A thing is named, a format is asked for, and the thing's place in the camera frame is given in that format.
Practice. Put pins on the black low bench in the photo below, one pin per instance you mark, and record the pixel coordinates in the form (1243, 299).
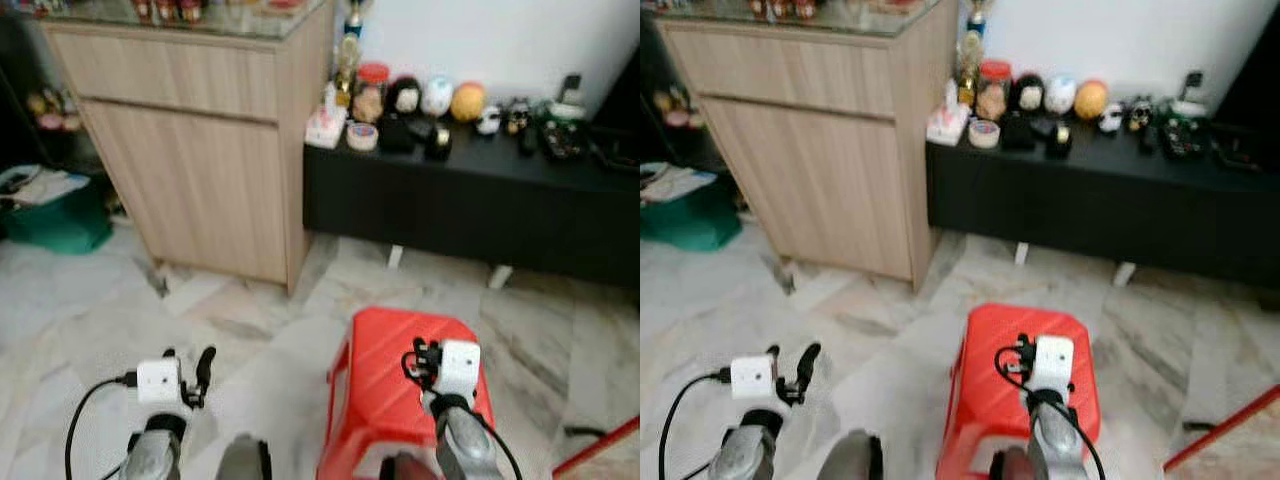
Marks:
(1100, 200)
(470, 200)

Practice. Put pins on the white papers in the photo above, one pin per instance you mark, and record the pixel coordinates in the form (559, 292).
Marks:
(672, 182)
(45, 186)

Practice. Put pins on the gold trophy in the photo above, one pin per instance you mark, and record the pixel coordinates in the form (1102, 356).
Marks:
(971, 55)
(348, 60)

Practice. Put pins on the light wooden cabinet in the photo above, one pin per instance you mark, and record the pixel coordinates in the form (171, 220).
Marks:
(190, 150)
(820, 150)

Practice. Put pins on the red plastic stool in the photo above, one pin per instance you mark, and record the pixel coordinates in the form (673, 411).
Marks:
(985, 395)
(375, 390)

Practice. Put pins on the red stick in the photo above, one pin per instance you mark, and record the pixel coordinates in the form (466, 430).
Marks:
(1225, 425)
(600, 443)

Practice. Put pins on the dark green clutter pile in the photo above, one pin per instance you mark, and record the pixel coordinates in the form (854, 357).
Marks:
(563, 132)
(1184, 132)

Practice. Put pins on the orange round figure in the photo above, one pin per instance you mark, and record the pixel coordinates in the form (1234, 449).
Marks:
(1090, 100)
(468, 102)

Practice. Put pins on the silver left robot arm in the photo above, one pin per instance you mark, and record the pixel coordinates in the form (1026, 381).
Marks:
(742, 452)
(152, 455)

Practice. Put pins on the green storage box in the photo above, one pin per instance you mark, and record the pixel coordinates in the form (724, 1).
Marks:
(60, 225)
(690, 222)

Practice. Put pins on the white round figure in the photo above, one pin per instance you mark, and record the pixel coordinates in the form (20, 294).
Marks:
(1060, 94)
(437, 96)

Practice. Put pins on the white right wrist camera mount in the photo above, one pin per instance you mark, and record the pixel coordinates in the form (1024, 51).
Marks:
(460, 366)
(1055, 362)

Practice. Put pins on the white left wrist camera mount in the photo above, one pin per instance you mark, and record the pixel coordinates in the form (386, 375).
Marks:
(752, 377)
(158, 380)

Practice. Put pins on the pink tissue box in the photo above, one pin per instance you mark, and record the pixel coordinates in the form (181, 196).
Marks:
(325, 125)
(946, 122)

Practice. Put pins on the red-lidded glass jar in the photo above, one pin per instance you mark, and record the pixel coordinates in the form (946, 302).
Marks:
(371, 92)
(994, 90)

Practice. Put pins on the black-haired doll figure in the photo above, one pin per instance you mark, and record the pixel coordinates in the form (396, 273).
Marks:
(404, 95)
(1027, 93)

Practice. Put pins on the small black-white figurine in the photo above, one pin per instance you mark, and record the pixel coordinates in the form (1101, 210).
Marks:
(1110, 118)
(488, 120)

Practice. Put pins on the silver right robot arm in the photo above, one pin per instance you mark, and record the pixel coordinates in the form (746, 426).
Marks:
(462, 440)
(1055, 440)

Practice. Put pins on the small black gadget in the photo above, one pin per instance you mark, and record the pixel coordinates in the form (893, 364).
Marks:
(438, 144)
(1059, 142)

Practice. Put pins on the black box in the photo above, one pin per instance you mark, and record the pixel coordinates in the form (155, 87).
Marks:
(396, 134)
(1018, 132)

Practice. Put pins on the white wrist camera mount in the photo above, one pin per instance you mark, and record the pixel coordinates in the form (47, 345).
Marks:
(460, 366)
(158, 380)
(1055, 362)
(752, 377)

